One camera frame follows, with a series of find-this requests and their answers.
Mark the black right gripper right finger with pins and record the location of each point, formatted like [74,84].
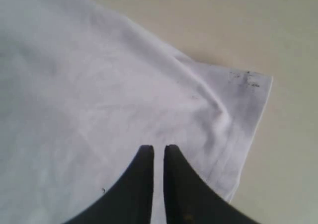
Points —
[187,199]

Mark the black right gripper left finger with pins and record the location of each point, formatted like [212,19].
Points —
[129,200]

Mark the white t-shirt red lettering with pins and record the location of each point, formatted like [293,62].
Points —
[82,87]

